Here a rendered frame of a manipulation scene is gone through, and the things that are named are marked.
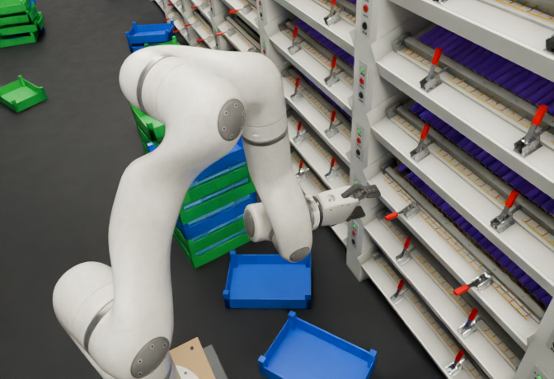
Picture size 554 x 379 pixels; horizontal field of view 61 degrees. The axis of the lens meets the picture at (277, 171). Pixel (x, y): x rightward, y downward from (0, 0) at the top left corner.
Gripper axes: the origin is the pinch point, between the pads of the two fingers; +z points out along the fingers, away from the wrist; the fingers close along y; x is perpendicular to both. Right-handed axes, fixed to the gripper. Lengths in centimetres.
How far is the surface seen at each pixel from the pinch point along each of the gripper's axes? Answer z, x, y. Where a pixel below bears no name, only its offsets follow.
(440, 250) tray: 15.7, 15.4, 3.6
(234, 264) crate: -12, -24, 74
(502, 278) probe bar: 18.4, 28.4, -5.7
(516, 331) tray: 15.1, 39.3, -3.9
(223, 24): 18, -147, 56
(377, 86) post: 9.3, -24.4, -15.1
